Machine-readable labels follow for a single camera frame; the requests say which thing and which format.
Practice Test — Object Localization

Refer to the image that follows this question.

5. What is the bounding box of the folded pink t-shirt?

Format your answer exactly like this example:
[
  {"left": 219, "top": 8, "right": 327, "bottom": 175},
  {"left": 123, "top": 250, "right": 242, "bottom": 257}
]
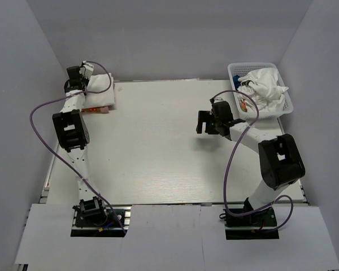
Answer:
[{"left": 81, "top": 104, "right": 116, "bottom": 114}]

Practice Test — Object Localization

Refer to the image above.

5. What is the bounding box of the white red print t-shirt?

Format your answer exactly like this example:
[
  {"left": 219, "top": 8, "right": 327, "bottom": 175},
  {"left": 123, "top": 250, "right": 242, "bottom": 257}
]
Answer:
[{"left": 83, "top": 73, "right": 115, "bottom": 108}]

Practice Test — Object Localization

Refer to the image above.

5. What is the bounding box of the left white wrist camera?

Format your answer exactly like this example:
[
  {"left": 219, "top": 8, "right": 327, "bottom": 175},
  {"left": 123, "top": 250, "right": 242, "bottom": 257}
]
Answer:
[{"left": 80, "top": 61, "right": 94, "bottom": 80}]

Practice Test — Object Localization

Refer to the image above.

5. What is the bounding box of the blue t-shirt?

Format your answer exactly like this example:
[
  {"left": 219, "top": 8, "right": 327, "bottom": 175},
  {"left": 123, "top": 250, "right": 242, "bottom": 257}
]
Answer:
[{"left": 232, "top": 75, "right": 241, "bottom": 90}]

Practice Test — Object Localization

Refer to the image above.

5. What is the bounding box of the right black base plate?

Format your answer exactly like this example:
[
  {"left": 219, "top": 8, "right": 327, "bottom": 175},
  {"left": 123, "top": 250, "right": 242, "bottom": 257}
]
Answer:
[{"left": 219, "top": 208, "right": 279, "bottom": 241}]

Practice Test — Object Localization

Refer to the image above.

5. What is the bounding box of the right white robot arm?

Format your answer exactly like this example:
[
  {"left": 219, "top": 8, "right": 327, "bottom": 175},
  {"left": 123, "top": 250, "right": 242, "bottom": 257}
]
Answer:
[{"left": 196, "top": 99, "right": 305, "bottom": 225}]

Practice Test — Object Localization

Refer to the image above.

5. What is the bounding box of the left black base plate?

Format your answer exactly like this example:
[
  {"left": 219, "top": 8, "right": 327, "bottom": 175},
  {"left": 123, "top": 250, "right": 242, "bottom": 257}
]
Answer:
[{"left": 70, "top": 207, "right": 130, "bottom": 238}]

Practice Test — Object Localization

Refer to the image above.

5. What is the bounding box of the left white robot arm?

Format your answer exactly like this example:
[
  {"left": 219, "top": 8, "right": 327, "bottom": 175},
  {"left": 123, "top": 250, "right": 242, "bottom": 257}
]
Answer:
[{"left": 52, "top": 62, "right": 108, "bottom": 226}]

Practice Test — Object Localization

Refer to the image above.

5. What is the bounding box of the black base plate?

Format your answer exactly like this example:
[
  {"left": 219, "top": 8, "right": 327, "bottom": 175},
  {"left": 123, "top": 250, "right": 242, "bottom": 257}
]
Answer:
[
  {"left": 70, "top": 207, "right": 130, "bottom": 238},
  {"left": 219, "top": 208, "right": 279, "bottom": 241}
]

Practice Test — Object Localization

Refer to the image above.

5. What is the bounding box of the white plastic basket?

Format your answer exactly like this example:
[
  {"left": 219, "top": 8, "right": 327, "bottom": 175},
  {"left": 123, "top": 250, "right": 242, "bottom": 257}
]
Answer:
[{"left": 228, "top": 62, "right": 293, "bottom": 120}]

